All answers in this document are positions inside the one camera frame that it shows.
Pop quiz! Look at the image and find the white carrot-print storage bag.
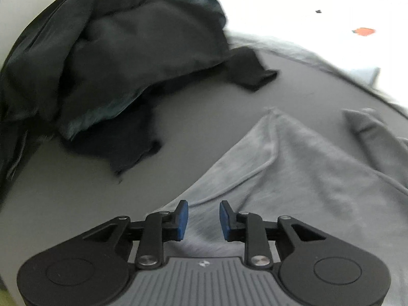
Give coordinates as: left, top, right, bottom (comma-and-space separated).
219, 0, 407, 107

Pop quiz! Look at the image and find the grey sweat garment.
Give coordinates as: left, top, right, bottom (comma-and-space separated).
164, 109, 407, 305

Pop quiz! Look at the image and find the black garment pile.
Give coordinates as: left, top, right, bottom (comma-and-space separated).
1, 0, 278, 191

